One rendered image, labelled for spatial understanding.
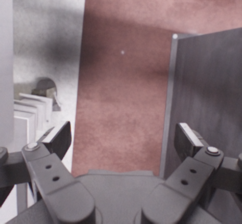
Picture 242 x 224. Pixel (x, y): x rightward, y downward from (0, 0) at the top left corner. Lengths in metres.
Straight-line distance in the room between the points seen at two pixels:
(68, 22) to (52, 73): 0.30
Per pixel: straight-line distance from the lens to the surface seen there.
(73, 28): 1.06
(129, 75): 1.02
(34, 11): 1.15
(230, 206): 0.58
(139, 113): 1.08
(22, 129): 0.83
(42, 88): 0.99
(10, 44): 0.28
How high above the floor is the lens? 1.01
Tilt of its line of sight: 73 degrees down
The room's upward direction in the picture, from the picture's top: 175 degrees counter-clockwise
